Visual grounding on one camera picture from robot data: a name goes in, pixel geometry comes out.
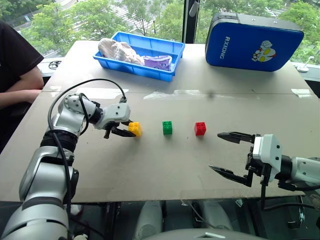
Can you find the beige knitted cloth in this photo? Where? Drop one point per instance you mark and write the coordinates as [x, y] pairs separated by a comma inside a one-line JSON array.
[[120, 52]]

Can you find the green toy brick cube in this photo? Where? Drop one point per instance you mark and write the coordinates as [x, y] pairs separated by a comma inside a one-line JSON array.
[[167, 128]]

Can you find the person in black shirt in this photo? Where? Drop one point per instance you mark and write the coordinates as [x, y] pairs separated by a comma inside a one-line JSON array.
[[12, 57]]

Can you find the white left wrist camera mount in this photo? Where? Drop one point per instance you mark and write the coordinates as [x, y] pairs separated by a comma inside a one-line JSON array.
[[117, 111]]

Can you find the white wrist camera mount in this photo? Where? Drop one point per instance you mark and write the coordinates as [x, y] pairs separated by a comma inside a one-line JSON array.
[[268, 150], [117, 111]]

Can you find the red toy brick cube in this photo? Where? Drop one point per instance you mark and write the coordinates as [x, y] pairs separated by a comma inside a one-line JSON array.
[[200, 129]]

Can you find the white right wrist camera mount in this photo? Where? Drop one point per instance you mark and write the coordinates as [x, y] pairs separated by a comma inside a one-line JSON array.
[[268, 150]]

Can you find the small white stand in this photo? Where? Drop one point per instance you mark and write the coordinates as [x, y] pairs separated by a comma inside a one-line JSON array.
[[303, 68]]

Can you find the person's bare forearm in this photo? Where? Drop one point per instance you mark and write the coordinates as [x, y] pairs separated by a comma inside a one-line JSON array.
[[20, 96]]

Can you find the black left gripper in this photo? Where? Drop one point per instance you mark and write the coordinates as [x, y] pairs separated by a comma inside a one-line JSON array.
[[108, 131]]

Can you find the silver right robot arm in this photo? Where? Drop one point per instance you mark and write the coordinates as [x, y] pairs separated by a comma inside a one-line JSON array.
[[305, 167]]

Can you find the yellow toy brick cube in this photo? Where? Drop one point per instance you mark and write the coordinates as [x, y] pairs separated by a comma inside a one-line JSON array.
[[135, 129]]

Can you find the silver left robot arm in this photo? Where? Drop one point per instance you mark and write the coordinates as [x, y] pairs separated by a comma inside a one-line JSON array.
[[42, 170]]

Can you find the grey rounded robot leg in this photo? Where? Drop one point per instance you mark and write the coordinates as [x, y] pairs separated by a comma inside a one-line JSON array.
[[216, 215]]

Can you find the grey robot torso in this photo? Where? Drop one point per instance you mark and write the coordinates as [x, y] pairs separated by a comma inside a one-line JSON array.
[[207, 235]]

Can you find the purple patterned cloth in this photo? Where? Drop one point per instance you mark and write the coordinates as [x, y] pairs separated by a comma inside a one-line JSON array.
[[160, 62]]

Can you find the blue plastic bin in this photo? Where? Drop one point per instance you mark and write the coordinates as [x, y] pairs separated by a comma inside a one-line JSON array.
[[152, 45]]

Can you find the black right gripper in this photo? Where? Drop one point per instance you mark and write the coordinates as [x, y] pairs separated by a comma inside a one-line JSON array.
[[251, 160]]

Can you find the black eyeglasses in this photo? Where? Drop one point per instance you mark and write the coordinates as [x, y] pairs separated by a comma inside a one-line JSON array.
[[54, 65]]

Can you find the black window frame post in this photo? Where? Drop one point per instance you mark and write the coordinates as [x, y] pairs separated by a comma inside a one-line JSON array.
[[190, 27]]

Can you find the blue cartoon print case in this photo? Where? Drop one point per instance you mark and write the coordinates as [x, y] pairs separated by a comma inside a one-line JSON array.
[[250, 42]]

